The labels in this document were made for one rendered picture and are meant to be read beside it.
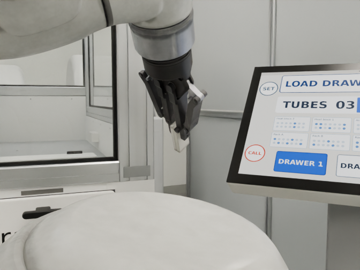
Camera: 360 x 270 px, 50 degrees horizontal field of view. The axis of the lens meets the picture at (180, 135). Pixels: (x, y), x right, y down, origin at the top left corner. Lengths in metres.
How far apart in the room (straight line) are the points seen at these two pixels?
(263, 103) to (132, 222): 0.72
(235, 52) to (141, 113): 1.75
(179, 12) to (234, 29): 2.07
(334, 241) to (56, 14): 0.67
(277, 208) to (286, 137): 1.49
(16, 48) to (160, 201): 0.32
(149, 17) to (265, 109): 0.43
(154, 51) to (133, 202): 0.37
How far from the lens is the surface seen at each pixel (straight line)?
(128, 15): 0.48
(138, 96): 0.83
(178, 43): 0.53
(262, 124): 0.82
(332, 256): 0.87
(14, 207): 0.82
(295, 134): 0.79
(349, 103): 0.83
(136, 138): 0.83
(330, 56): 1.94
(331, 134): 0.78
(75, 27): 0.46
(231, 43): 2.58
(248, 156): 0.78
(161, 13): 0.49
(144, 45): 0.53
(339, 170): 0.74
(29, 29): 0.44
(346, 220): 0.85
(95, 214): 0.16
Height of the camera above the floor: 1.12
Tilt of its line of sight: 5 degrees down
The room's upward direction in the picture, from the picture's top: straight up
